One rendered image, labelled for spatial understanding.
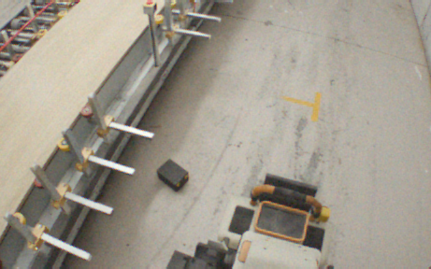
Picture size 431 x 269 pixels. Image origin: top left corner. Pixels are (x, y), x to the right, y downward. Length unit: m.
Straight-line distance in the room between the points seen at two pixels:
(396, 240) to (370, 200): 0.40
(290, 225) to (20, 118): 1.65
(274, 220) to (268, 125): 1.61
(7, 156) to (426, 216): 3.08
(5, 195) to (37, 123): 0.49
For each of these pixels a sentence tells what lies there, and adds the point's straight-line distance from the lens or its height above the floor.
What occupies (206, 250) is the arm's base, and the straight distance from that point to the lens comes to 1.15.
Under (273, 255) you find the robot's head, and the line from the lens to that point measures 0.98.
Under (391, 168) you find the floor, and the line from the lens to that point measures 3.14.
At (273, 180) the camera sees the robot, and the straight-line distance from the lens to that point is 1.61.
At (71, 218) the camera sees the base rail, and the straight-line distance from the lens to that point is 1.91.
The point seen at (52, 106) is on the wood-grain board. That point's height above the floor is 0.90.
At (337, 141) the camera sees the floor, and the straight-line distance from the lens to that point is 3.10.
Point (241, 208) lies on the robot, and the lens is 1.67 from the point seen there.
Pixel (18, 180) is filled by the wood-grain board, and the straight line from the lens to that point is 1.91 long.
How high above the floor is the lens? 2.30
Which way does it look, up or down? 52 degrees down
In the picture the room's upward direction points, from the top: 1 degrees clockwise
